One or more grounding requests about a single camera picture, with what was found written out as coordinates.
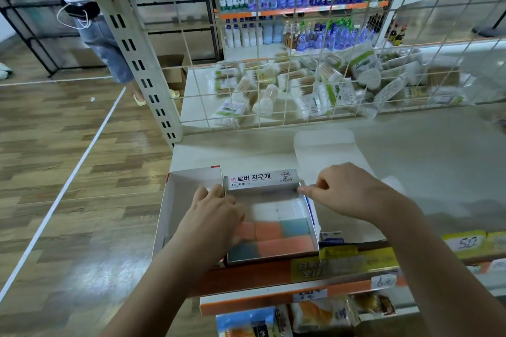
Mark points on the row of white bottles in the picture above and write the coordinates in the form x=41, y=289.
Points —
x=247, y=34

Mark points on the white open cardboard box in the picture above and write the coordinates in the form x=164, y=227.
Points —
x=178, y=206

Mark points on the yellow label strip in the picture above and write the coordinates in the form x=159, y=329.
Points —
x=348, y=263

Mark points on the person's right hand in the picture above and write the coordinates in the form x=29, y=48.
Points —
x=355, y=192

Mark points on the brown cardboard box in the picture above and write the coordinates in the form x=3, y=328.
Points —
x=174, y=68

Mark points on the person's right thumb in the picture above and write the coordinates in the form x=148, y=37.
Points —
x=326, y=178

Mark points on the white perforated shelf post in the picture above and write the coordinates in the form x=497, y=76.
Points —
x=142, y=60

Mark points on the small blue white box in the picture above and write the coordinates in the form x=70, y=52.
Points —
x=331, y=238

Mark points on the person's left fingers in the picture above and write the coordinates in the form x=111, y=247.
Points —
x=213, y=192

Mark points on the blue snack packet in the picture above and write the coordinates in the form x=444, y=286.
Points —
x=245, y=323

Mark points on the person's left forearm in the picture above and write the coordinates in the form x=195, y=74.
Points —
x=158, y=293

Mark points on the white handwritten price tag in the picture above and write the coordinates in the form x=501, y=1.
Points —
x=382, y=281

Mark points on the row of blue drink bottles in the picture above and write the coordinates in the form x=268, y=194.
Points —
x=336, y=36

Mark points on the pile of cotton swab packets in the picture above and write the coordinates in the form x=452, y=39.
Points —
x=328, y=84

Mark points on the person's left hand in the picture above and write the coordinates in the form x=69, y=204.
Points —
x=207, y=226

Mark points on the black metal rack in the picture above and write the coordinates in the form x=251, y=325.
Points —
x=43, y=38

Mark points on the orange white snack packet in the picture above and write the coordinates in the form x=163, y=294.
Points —
x=318, y=315

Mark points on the group of dark glass bottles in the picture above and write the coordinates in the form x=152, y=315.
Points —
x=397, y=34

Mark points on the yellow price tag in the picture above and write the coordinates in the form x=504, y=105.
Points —
x=464, y=244

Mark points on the person's right forearm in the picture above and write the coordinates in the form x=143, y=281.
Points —
x=438, y=273

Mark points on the group of pastel erasers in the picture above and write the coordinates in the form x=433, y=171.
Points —
x=276, y=232

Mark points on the grey eraser display box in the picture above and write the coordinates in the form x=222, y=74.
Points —
x=259, y=179

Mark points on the brown clear snack packet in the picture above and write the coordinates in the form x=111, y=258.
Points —
x=373, y=303

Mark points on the white orange store shelf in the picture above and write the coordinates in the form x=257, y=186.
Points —
x=427, y=159

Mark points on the orange white background shelf unit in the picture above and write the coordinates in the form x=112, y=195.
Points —
x=292, y=11

